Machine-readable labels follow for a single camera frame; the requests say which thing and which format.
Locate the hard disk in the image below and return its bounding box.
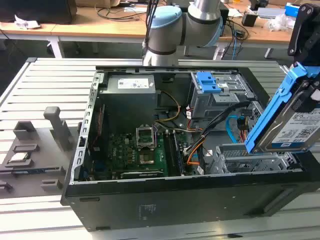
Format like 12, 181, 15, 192
244, 61, 320, 154

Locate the metal disk bay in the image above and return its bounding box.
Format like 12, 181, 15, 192
203, 143, 297, 175

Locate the RAM slot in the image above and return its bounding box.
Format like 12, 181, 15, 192
163, 131, 186, 176

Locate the small black box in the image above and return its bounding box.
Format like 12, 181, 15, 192
241, 12, 258, 28

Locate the metal drive cage blue latch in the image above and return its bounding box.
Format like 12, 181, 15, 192
187, 71, 258, 127

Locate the grey power supply unit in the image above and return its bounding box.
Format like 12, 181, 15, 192
97, 75, 159, 121

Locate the socket cover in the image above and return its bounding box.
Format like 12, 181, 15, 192
135, 126, 156, 150

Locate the wooden desk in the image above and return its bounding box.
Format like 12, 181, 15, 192
0, 2, 320, 59

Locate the black open PC case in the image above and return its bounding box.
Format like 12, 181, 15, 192
60, 65, 320, 233

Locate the green motherboard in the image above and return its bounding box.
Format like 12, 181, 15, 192
98, 129, 191, 179

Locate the black bag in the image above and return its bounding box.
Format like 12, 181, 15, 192
0, 0, 78, 25

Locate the grey parts rack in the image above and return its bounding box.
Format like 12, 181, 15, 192
0, 106, 76, 200

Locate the silver CPU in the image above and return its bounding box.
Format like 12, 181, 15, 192
9, 152, 30, 163

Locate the red yellow power wire connector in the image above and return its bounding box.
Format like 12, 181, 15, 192
238, 107, 253, 143

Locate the blue SATA wire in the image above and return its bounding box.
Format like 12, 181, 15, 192
224, 115, 246, 144

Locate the black sleeved power wire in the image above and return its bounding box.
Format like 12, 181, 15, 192
183, 100, 252, 156

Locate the yellow black wire bundle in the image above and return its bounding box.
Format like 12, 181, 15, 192
155, 90, 183, 123

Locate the orange wire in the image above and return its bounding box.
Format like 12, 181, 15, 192
186, 137, 208, 166

